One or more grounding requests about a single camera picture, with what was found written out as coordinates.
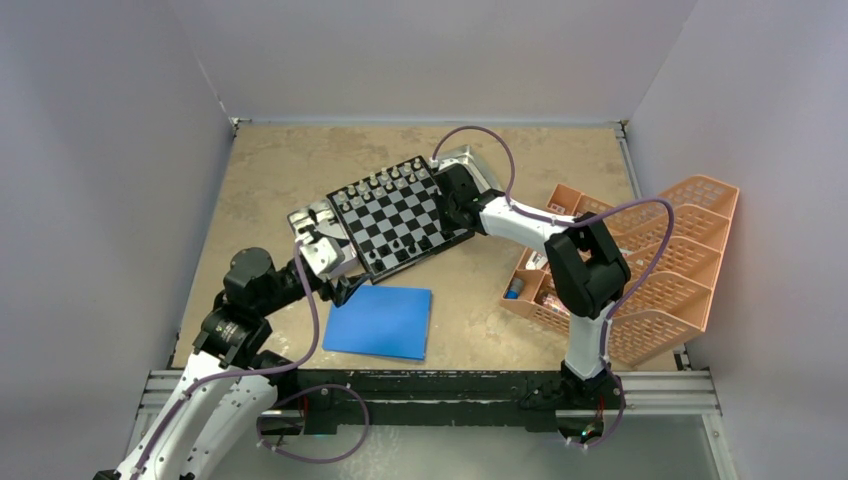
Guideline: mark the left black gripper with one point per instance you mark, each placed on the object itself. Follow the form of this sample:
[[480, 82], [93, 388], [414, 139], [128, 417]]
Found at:
[[338, 291]]

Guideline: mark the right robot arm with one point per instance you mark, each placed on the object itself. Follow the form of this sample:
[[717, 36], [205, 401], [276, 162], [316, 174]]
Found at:
[[587, 268]]

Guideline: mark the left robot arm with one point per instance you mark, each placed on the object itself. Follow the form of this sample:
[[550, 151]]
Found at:
[[228, 380]]

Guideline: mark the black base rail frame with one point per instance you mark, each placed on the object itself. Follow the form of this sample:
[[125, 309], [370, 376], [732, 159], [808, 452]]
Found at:
[[322, 400]]

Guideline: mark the blue capped small bottle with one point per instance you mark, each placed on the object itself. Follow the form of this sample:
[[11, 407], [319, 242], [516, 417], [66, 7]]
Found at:
[[515, 288]]

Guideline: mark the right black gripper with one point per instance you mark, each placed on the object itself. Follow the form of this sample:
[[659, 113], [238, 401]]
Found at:
[[441, 198]]

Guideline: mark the white small device in organizer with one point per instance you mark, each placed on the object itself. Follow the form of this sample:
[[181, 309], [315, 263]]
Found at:
[[536, 262]]

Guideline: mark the gold rectangular metal tin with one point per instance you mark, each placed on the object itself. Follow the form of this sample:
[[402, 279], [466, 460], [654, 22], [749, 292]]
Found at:
[[483, 175]]

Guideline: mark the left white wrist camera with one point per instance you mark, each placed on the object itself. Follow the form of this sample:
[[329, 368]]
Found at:
[[325, 257]]

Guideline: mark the black and silver chessboard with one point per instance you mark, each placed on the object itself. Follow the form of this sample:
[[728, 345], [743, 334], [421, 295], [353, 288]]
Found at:
[[397, 226]]

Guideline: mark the blue folder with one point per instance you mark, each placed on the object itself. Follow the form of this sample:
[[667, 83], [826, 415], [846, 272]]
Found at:
[[381, 321]]

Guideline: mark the white chess piece row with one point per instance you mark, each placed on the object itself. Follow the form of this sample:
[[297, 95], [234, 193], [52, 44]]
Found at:
[[409, 181]]

